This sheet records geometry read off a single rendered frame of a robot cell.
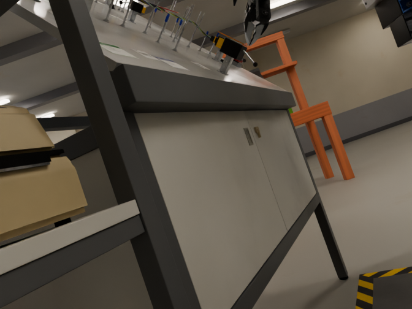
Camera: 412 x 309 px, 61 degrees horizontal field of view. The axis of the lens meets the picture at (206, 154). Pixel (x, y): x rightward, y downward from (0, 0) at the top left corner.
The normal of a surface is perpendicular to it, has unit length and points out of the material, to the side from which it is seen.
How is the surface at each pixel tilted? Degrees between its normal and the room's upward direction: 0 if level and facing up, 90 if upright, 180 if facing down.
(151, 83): 90
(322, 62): 90
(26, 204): 90
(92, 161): 90
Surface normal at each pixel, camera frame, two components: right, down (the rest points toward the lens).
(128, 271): -0.44, 0.12
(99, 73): 0.84, -0.31
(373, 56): -0.02, -0.04
